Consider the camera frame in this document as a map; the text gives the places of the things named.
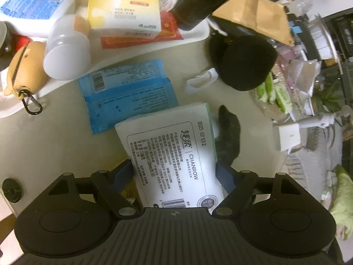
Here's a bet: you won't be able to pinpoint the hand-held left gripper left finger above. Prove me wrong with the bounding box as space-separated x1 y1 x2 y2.
45 159 144 218

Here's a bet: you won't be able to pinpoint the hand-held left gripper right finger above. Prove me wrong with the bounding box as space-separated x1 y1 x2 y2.
212 161 304 216

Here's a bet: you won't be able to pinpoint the white tissue pack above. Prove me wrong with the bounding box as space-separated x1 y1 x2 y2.
114 103 225 216

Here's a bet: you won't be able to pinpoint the blue wet wipes pack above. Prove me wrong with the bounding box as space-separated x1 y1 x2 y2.
78 59 180 135

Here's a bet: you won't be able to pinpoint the dark grey sock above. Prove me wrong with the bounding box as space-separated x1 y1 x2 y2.
215 105 242 167

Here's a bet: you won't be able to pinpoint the white power adapter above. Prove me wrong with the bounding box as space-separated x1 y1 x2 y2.
272 123 302 152

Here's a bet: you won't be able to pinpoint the grey striped blanket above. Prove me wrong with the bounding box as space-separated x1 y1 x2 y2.
283 121 346 202

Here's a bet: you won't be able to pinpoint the green snack packets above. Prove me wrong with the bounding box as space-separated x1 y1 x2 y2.
255 76 293 114

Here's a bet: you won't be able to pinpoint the white plastic stand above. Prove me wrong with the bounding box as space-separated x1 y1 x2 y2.
299 108 351 130

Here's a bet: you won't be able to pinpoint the black round plush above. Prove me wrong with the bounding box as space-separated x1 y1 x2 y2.
208 34 278 91

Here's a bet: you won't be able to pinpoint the black round cap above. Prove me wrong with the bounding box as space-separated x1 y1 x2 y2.
2 178 23 203

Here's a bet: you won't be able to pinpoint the white plastic tray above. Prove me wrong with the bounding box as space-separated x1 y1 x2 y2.
0 0 210 119

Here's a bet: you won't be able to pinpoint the light green fleece cloth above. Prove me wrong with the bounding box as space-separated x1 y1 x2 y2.
328 166 353 228

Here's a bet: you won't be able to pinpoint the green spider plant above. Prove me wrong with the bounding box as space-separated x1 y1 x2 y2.
313 72 351 116

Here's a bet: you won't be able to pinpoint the white translucent plastic bottle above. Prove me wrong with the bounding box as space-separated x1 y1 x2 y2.
44 15 90 80

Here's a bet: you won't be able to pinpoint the tan pouch with carabiner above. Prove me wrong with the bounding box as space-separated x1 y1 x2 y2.
4 41 47 115

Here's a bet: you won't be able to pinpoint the red packet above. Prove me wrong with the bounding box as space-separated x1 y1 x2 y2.
101 11 184 49

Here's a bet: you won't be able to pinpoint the brown paper bag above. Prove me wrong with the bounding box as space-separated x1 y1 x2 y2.
212 0 294 47

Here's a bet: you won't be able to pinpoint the yellow white medicine box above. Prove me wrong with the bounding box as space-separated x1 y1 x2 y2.
87 0 162 40

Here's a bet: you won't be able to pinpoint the metal rimmed white bowl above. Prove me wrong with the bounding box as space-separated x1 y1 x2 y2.
303 14 340 61

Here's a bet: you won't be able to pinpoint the black thermos bottle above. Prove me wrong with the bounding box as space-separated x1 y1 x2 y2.
169 0 265 31

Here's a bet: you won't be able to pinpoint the white lotion bottle blue label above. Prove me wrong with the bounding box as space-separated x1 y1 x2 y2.
0 0 75 38

